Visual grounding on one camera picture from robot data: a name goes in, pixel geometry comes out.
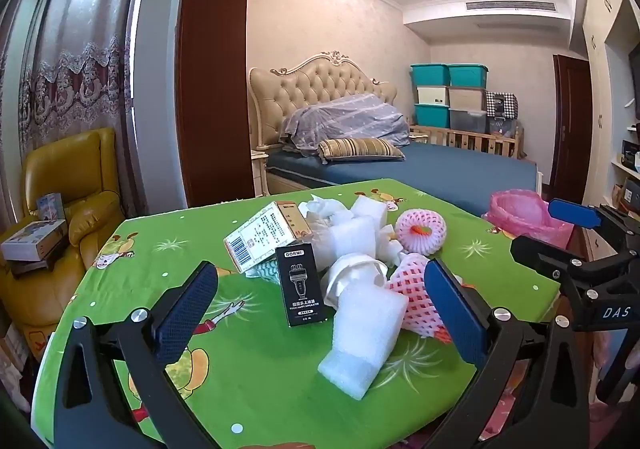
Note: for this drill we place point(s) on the round pink foam fruit net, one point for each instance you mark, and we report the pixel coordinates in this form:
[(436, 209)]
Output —
[(430, 229)]

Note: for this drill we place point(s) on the beige tufted headboard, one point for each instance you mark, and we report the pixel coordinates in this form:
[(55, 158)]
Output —
[(300, 84)]

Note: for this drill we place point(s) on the cream nightstand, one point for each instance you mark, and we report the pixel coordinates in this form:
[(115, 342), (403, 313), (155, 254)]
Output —
[(259, 174)]

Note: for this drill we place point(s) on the white thin foam wrap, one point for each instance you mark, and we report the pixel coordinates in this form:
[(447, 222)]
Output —
[(345, 239)]

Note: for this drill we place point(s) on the flat white cardboard box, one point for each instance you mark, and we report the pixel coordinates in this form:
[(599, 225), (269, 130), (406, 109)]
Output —
[(32, 239)]

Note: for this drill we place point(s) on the lilac patterned quilt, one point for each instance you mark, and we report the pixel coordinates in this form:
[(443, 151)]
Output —
[(350, 119)]

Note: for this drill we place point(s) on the white paper cup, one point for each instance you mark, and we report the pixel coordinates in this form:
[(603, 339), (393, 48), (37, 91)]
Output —
[(350, 274)]

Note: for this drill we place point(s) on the lace patterned curtain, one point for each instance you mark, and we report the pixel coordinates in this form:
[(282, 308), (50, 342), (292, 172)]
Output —
[(75, 54)]

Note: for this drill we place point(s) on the green wavy patterned cloth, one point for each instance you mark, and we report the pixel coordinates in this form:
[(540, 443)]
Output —
[(265, 273)]

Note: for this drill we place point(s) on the flat pink foam fruit net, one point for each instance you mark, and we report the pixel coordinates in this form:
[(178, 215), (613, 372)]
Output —
[(415, 289)]

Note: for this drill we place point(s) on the yellow leather armchair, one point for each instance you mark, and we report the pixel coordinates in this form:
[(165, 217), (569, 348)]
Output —
[(80, 169)]

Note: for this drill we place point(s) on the dark wooden door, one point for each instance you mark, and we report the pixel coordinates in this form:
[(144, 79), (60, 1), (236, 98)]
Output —
[(570, 129)]

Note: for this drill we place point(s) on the green printed tablecloth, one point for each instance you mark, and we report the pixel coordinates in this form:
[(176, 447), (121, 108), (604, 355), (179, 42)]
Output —
[(250, 379)]

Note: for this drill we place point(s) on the wooden crib rail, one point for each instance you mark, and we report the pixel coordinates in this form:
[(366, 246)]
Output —
[(470, 141)]

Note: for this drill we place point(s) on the teal storage box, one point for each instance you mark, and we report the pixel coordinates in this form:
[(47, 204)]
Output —
[(432, 115), (467, 76), (430, 75)]

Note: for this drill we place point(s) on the black box on shelf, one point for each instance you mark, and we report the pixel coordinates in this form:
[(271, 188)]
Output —
[(631, 154)]

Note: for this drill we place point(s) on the white storage box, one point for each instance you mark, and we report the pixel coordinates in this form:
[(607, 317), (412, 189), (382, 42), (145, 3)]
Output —
[(433, 95)]

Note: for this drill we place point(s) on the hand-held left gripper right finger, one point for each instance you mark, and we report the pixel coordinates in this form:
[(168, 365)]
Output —
[(457, 315)]

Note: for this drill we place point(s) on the small colourful box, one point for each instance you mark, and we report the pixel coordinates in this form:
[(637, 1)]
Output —
[(50, 206)]

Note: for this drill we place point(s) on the striped pillow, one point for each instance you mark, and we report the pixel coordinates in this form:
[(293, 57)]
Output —
[(360, 149)]

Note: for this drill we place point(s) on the grey beige storage box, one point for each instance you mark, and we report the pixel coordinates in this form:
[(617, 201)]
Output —
[(467, 99)]

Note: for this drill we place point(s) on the bed with blue sheet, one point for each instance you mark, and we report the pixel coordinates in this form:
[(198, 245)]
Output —
[(450, 174)]

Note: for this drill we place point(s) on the air conditioner vent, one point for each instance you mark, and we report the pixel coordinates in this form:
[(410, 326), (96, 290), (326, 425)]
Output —
[(510, 6)]

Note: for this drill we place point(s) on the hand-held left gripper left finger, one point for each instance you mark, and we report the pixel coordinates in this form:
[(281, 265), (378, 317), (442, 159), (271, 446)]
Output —
[(185, 310)]

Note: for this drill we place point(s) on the pink lined waste bin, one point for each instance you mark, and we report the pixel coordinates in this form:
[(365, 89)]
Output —
[(520, 219)]

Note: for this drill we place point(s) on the white crumpled tissue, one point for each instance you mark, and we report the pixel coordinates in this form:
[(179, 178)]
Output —
[(392, 244)]

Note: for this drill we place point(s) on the white foam block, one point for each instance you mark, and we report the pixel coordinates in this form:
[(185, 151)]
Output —
[(372, 209)]

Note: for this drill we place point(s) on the large white foam sheet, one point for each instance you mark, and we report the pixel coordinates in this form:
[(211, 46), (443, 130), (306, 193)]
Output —
[(360, 339)]

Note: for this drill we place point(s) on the clear grey storage box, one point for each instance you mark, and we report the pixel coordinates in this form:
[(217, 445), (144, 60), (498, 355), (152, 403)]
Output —
[(467, 121)]

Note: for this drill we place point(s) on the beige carton box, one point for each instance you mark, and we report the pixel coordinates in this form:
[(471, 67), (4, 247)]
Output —
[(260, 234)]

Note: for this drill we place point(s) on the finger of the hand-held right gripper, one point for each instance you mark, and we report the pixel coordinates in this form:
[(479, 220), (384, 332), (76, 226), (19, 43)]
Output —
[(537, 254), (572, 213)]

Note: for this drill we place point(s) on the black white checkered bag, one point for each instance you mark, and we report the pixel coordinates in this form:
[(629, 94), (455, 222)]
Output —
[(502, 105)]

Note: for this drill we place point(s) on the black carton box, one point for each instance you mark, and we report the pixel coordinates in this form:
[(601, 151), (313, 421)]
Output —
[(300, 289)]

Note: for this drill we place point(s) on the dark wooden partition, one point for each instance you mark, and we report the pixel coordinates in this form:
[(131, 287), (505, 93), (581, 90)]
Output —
[(215, 79)]

